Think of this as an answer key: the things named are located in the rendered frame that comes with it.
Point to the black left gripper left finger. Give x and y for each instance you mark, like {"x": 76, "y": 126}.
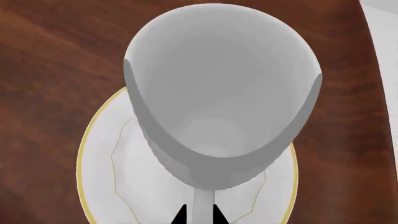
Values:
{"x": 182, "y": 216}

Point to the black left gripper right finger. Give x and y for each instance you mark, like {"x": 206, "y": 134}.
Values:
{"x": 219, "y": 217}

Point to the white mug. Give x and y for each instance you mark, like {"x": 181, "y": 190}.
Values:
{"x": 222, "y": 93}

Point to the white plate with gold rim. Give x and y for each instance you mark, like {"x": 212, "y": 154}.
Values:
{"x": 102, "y": 163}

